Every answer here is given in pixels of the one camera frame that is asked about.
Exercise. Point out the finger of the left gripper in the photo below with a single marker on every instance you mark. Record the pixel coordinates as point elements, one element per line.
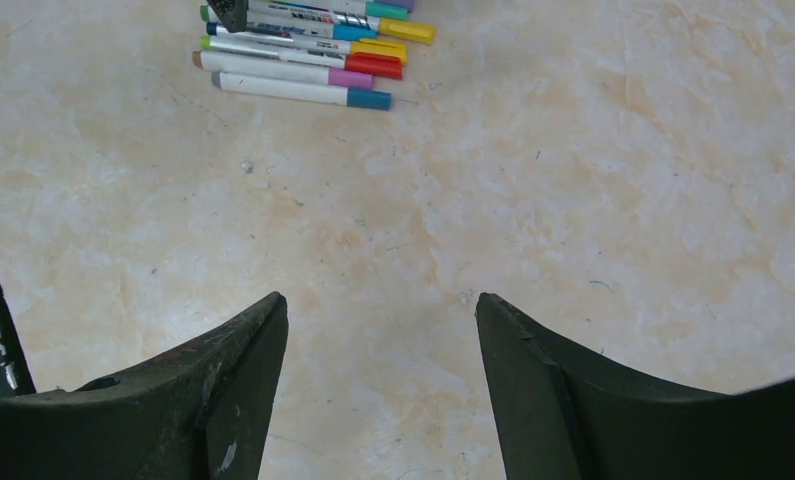
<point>231,14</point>

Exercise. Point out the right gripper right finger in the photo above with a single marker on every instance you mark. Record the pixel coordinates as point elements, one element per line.
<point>563,411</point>

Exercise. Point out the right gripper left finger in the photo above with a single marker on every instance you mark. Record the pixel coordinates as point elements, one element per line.
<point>200,410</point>

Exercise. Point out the light blue cap marker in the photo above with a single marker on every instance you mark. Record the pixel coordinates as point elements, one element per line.
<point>287,26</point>

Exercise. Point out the blue cap white marker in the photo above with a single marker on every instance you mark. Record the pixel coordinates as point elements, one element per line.
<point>294,90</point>

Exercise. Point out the pink cap white marker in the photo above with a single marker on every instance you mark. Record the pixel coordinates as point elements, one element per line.
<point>276,69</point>

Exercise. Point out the orange cap white marker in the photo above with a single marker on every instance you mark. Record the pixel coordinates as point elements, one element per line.
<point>314,43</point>

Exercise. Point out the teal cap white marker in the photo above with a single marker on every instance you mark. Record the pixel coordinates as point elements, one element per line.
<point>362,7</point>

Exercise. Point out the red cap white marker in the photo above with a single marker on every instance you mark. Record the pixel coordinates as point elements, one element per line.
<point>366,63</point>

